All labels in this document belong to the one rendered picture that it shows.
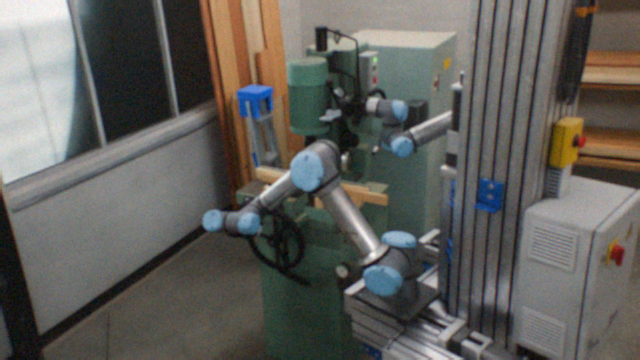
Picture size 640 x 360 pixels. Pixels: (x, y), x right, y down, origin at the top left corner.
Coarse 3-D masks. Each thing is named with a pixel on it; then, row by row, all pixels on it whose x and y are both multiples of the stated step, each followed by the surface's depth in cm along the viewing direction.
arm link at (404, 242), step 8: (392, 232) 203; (400, 232) 204; (384, 240) 198; (392, 240) 196; (400, 240) 197; (408, 240) 197; (400, 248) 195; (408, 248) 196; (408, 256) 195; (408, 272) 200
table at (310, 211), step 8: (248, 184) 281; (256, 184) 281; (264, 184) 281; (240, 192) 273; (248, 192) 273; (256, 192) 272; (240, 200) 274; (312, 200) 262; (304, 208) 258; (312, 208) 256; (360, 208) 255; (368, 208) 263; (304, 216) 255; (312, 216) 257; (320, 216) 255; (328, 216) 253; (336, 224) 253
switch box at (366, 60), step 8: (360, 56) 266; (368, 56) 264; (376, 56) 270; (360, 64) 267; (368, 64) 265; (376, 64) 272; (360, 72) 269; (368, 72) 267; (376, 72) 273; (368, 80) 268; (368, 88) 270
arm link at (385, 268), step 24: (312, 144) 192; (312, 168) 180; (312, 192) 185; (336, 192) 184; (336, 216) 186; (360, 216) 187; (360, 240) 186; (360, 264) 188; (384, 264) 185; (408, 264) 193; (384, 288) 186
